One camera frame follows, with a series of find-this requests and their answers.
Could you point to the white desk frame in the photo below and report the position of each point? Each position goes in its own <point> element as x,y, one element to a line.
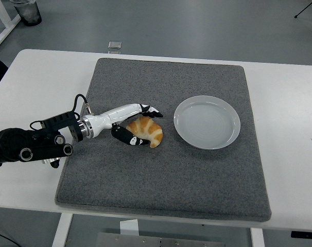
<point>6,23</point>

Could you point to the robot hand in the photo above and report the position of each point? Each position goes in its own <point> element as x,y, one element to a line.
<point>114,114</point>

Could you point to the grey round plate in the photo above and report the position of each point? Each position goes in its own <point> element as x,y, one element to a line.
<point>207,123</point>

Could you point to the black tripod leg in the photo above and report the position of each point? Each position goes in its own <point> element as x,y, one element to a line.
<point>306,7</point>

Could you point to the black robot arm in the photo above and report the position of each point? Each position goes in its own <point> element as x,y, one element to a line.
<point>30,144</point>

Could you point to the white table leg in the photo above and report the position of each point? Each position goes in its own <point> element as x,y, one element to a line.
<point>62,231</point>
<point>257,238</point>

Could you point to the black table control panel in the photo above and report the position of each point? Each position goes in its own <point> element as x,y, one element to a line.
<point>305,234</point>

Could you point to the orange and white croissant bread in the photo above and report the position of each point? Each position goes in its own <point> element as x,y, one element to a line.
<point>151,130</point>

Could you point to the white table bracket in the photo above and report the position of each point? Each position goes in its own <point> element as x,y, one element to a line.
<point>129,227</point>

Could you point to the grey felt mat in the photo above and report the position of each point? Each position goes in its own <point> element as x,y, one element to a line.
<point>158,180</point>

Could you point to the black mesh waste bin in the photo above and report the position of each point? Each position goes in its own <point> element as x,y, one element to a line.
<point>30,14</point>

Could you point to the metal floor socket cover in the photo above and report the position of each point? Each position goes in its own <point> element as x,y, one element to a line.
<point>114,45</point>

